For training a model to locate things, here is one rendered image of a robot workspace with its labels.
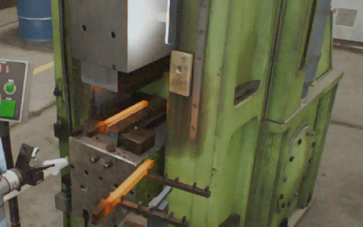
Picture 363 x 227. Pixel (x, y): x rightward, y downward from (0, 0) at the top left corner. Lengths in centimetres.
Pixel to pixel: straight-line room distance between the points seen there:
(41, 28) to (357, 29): 406
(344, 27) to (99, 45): 538
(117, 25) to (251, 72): 66
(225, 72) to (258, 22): 38
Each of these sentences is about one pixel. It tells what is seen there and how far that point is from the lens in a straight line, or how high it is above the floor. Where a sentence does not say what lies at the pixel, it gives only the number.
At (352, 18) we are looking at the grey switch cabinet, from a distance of 707.
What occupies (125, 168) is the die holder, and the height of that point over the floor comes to 88.
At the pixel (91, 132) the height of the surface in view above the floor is 101.
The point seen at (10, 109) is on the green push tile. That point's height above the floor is 101.
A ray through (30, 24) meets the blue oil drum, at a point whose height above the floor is 23.
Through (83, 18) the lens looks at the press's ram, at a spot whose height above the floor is 145.
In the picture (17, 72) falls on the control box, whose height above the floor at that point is 116.
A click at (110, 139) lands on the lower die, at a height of 95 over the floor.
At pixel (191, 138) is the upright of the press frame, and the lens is 206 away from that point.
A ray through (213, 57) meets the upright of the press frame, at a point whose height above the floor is 136.
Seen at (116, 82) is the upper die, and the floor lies 122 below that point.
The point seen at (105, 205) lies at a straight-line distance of 169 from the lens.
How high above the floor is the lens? 195
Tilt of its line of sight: 28 degrees down
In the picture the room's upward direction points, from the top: 1 degrees clockwise
